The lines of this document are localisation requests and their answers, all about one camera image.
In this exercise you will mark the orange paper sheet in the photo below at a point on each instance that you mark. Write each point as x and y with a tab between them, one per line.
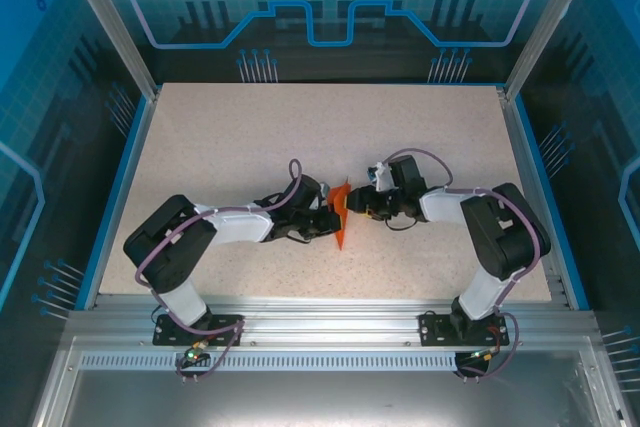
341	194

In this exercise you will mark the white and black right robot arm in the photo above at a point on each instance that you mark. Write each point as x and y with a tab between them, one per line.
440	204

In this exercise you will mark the blue table edge strip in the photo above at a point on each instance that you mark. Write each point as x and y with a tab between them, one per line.
550	197
117	197

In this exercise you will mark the shiny metal tray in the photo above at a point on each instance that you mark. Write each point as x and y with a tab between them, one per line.
325	397

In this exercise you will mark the aluminium mounting rail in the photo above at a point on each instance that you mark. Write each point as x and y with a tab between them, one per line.
325	317

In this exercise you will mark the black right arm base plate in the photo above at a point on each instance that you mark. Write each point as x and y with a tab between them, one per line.
435	329

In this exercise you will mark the aluminium side rail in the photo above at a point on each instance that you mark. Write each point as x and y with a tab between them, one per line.
535	207

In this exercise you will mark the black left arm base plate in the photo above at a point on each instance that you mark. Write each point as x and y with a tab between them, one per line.
170	332

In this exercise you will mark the aluminium frame post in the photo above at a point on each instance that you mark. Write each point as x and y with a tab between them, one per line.
118	32
547	22

